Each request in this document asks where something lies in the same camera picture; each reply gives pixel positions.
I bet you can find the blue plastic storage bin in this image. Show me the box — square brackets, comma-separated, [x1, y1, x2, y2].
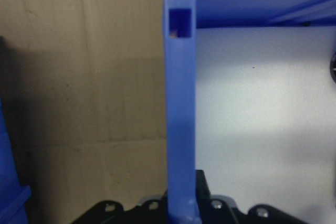
[0, 95, 33, 224]
[162, 0, 336, 224]

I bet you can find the small black round button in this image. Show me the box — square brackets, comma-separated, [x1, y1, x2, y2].
[329, 52, 336, 87]

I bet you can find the white foam liner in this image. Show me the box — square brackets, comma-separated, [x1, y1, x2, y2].
[195, 26, 336, 224]

